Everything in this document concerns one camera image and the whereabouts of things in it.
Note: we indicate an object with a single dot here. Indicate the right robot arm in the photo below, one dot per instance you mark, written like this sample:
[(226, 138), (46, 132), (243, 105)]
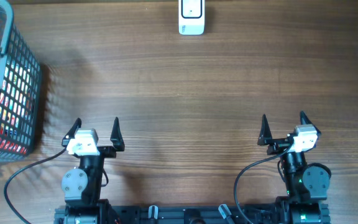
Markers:
[(307, 184)]

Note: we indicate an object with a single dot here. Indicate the white barcode scanner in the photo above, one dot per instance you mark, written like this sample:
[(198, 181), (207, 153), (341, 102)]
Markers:
[(191, 17)]

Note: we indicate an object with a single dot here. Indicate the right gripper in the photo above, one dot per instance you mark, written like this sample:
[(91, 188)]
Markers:
[(278, 144)]

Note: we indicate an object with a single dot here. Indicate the grey plastic shopping basket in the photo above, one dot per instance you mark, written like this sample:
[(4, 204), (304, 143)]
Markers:
[(20, 82)]

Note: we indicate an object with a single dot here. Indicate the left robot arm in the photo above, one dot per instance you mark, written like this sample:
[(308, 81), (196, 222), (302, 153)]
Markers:
[(82, 185)]

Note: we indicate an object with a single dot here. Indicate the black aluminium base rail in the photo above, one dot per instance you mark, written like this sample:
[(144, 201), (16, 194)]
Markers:
[(256, 213)]

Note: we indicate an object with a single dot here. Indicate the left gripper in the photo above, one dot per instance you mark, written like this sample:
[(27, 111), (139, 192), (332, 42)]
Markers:
[(109, 152)]

